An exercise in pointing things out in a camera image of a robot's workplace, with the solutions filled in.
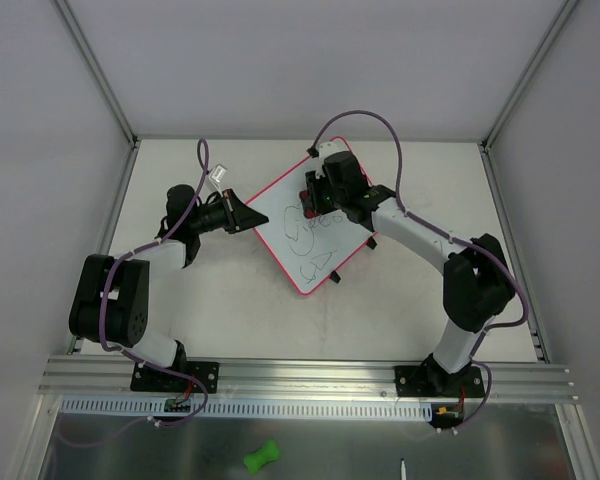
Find green eraser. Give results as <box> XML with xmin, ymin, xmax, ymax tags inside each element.
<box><xmin>243</xmin><ymin>440</ymin><xmax>281</xmax><ymax>475</ymax></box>

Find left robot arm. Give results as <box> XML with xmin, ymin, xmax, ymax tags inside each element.
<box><xmin>68</xmin><ymin>184</ymin><xmax>269</xmax><ymax>390</ymax></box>

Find left aluminium frame post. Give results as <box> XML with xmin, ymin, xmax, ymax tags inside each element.
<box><xmin>50</xmin><ymin>0</ymin><xmax>138</xmax><ymax>147</ymax></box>

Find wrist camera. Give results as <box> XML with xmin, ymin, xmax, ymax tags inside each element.
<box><xmin>207</xmin><ymin>164</ymin><xmax>227</xmax><ymax>192</ymax></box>
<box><xmin>307</xmin><ymin>139</ymin><xmax>349</xmax><ymax>161</ymax></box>

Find aluminium frame post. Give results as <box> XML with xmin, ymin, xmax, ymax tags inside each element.
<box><xmin>481</xmin><ymin>0</ymin><xmax>580</xmax><ymax>152</ymax></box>
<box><xmin>50</xmin><ymin>0</ymin><xmax>138</xmax><ymax>147</ymax></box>

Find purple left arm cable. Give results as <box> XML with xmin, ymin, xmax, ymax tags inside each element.
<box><xmin>57</xmin><ymin>138</ymin><xmax>211</xmax><ymax>447</ymax></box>

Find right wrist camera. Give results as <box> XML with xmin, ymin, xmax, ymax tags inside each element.
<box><xmin>307</xmin><ymin>139</ymin><xmax>349</xmax><ymax>161</ymax></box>

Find right aluminium frame post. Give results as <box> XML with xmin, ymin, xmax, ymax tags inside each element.
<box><xmin>481</xmin><ymin>0</ymin><xmax>580</xmax><ymax>152</ymax></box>

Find aluminium front rail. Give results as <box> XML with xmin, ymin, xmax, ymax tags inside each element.
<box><xmin>38</xmin><ymin>355</ymin><xmax>580</xmax><ymax>404</ymax></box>

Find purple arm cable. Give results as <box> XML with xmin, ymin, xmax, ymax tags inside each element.
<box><xmin>57</xmin><ymin>138</ymin><xmax>211</xmax><ymax>447</ymax></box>
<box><xmin>309</xmin><ymin>109</ymin><xmax>533</xmax><ymax>436</ymax></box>

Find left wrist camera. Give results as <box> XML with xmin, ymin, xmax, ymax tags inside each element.
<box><xmin>207</xmin><ymin>164</ymin><xmax>227</xmax><ymax>192</ymax></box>

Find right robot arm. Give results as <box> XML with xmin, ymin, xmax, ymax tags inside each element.
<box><xmin>299</xmin><ymin>148</ymin><xmax>515</xmax><ymax>396</ymax></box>

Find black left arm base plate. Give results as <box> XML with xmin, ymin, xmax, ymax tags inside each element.
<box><xmin>130</xmin><ymin>360</ymin><xmax>220</xmax><ymax>394</ymax></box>

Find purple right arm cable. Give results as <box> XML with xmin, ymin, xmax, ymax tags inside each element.
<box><xmin>309</xmin><ymin>109</ymin><xmax>533</xmax><ymax>436</ymax></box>

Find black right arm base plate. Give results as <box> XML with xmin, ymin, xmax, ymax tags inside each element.
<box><xmin>393</xmin><ymin>364</ymin><xmax>486</xmax><ymax>399</ymax></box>

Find pink framed whiteboard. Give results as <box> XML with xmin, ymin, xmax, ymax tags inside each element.
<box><xmin>246</xmin><ymin>157</ymin><xmax>373</xmax><ymax>296</ymax></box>

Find black white board stand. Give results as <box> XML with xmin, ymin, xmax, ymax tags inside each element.
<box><xmin>328</xmin><ymin>236</ymin><xmax>377</xmax><ymax>284</ymax></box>

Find slotted cable duct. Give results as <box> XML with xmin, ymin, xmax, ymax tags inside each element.
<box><xmin>59</xmin><ymin>395</ymin><xmax>433</xmax><ymax>422</ymax></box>

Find red whiteboard eraser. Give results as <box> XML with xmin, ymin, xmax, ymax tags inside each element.
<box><xmin>299</xmin><ymin>190</ymin><xmax>317</xmax><ymax>219</ymax></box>

